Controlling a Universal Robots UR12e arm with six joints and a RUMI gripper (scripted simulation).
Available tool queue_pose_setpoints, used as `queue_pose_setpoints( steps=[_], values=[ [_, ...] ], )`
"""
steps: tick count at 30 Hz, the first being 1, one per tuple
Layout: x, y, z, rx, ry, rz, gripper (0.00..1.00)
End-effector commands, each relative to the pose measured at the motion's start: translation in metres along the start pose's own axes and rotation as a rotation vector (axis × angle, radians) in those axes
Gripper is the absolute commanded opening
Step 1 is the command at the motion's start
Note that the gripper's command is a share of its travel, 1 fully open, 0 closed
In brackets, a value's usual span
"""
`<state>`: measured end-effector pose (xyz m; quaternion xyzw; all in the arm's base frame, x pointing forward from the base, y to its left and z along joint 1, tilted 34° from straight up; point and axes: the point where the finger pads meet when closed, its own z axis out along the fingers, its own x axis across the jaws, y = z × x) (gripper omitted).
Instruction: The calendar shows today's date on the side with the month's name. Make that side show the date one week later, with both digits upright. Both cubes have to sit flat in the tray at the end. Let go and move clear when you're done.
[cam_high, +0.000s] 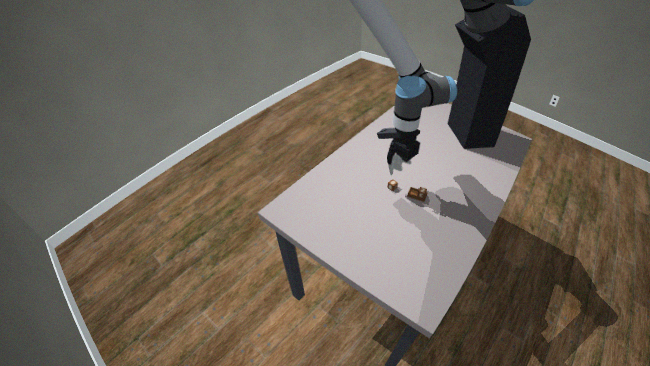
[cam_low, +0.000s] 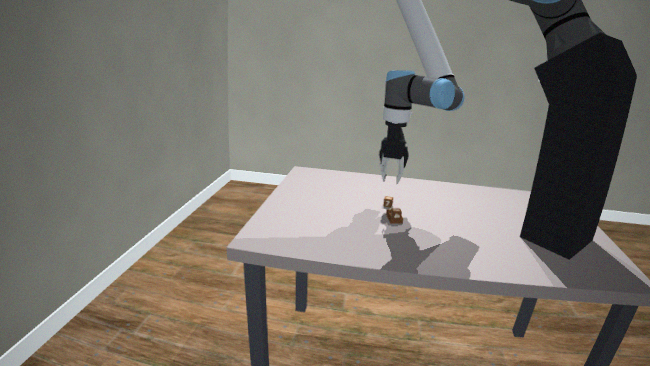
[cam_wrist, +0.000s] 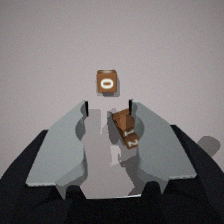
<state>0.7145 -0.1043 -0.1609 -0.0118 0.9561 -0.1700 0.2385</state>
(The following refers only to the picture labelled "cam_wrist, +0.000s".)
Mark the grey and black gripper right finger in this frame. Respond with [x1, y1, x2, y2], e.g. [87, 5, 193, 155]
[129, 99, 224, 219]

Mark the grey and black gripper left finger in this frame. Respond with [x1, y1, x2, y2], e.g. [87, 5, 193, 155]
[0, 101, 88, 224]

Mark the brown cube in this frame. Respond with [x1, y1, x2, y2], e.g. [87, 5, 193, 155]
[122, 127, 139, 149]
[97, 70, 117, 93]

